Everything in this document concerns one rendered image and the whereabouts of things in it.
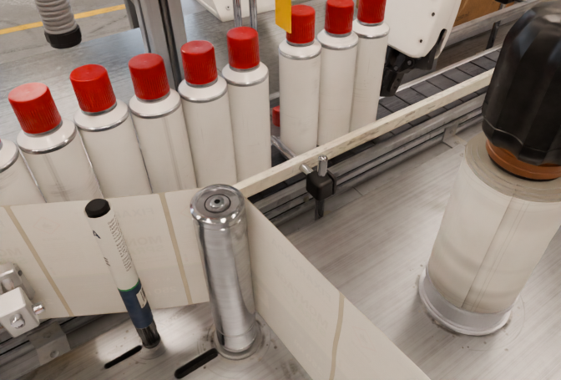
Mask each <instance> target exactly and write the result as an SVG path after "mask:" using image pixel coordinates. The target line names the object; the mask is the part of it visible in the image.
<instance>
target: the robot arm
mask: <svg viewBox="0 0 561 380"><path fill-rule="evenodd" d="M461 1H462V0H387V3H386V9H385V15H384V16H385V17H384V21H385V22H386V23H387V24H388V25H389V27H390V32H389V36H388V42H387V52H386V57H385V63H384V69H383V75H382V85H381V90H380V96H381V97H392V96H394V94H395V92H396V91H397V89H398V87H399V85H400V83H401V81H402V78H403V75H404V74H405V73H409V72H410V71H411V70H413V69H415V68H417V69H421V70H431V69H432V65H433V61H434V59H435V58H437V57H438V56H439V55H440V53H441V51H442V50H443V48H444V46H445V44H446V42H447V39H448V37H449V34H450V32H451V30H452V26H453V24H454V22H455V19H456V16H457V12H458V9H459V7H460V4H461ZM420 57H422V58H421V59H417V58H420Z"/></svg>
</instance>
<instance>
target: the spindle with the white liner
mask: <svg viewBox="0 0 561 380"><path fill-rule="evenodd" d="M482 114H483V123H482V129H483V132H482V133H480V134H477V135H475V136H474V137H473V138H472V139H470V140H469V141H468V143H467V145H466V147H465V150H464V154H463V157H462V162H461V164H460V168H459V170H458V173H457V176H456V178H455V180H454V183H453V187H452V192H451V194H450V198H449V201H448V203H447V207H446V209H445V211H444V214H443V217H442V222H441V225H440V229H439V231H438V233H437V237H436V240H435V241H434V244H433V248H432V252H431V253H430V255H429V257H428V258H427V263H426V268H425V269H424V270H423V272H422V274H421V277H420V280H419V294H420V297H421V299H422V302H423V304H424V306H425V307H426V309H427V310H428V311H429V312H430V314H431V315H432V316H433V317H434V318H435V319H437V320H438V321H439V322H440V323H441V324H443V325H444V326H446V327H448V328H450V329H452V330H454V331H456V332H460V333H463V334H468V335H476V336H478V335H486V334H489V333H492V332H495V331H497V330H498V329H500V328H501V327H502V326H503V325H504V324H505V323H506V321H507V320H508V318H509V316H510V312H511V309H512V308H513V307H514V305H515V304H516V302H517V301H518V298H519V295H520V291H521V290H522V289H523V288H524V286H525V285H526V283H527V281H528V279H529V277H530V275H531V273H532V271H533V269H534V267H535V266H536V265H537V264H538V262H539V261H540V259H541V257H542V256H543V253H544V252H545V251H546V249H547V247H548V244H549V242H550V241H551V240H552V238H553V236H554V235H555V233H556V232H557V230H558V228H559V227H560V226H561V0H556V1H552V2H540V3H537V4H535V5H534V6H532V7H531V8H530V9H529V10H528V11H527V12H525V13H524V14H523V15H522V16H521V17H520V18H519V19H518V21H517V22H516V23H515V24H514V25H513V26H512V27H511V28H510V29H509V31H508V33H507V35H506V37H505V39H504V41H503V46H502V48H501V51H500V54H499V56H498V61H497V63H496V66H495V69H494V71H493V76H492V78H491V81H490V84H489V86H488V90H487V92H486V95H485V100H484V101H483V105H482Z"/></svg>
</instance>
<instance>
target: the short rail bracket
mask: <svg viewBox="0 0 561 380"><path fill-rule="evenodd" d="M327 161H328V158H327V156H326V155H319V157H318V162H317V169H316V170H313V171H312V172H310V173H308V174H307V175H306V190H307V191H308V192H309V193H310V194H311V195H312V196H313V197H314V198H315V199H316V208H315V220H318V219H320V218H321V217H323V216H324V206H325V199H326V198H328V197H330V196H331V195H334V194H335V193H336V182H337V178H336V177H335V176H334V175H333V174H332V173H331V172H330V171H329V170H328V169H327Z"/></svg>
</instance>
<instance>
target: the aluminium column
mask: <svg viewBox="0 0 561 380"><path fill-rule="evenodd" d="M164 2H165V7H166V12H167V18H168V23H169V32H170V37H171V43H172V48H173V54H174V64H175V70H176V75H177V80H178V85H179V84H180V83H181V82H182V81H183V80H184V68H183V63H182V58H181V52H180V49H181V47H182V46H183V45H184V44H185V43H187V37H186V31H185V25H184V16H183V11H182V6H181V0H164ZM134 6H135V10H136V13H137V17H138V21H139V27H140V32H141V35H142V39H143V43H144V49H145V53H156V54H158V55H160V56H161V57H162V58H163V59H164V66H165V70H166V74H167V78H168V82H169V87H170V88H171V89H173V90H175V86H174V78H173V73H172V68H171V62H170V56H169V47H168V42H167V37H166V32H165V26H164V18H163V13H162V7H161V3H160V0H134ZM175 91H176V90H175Z"/></svg>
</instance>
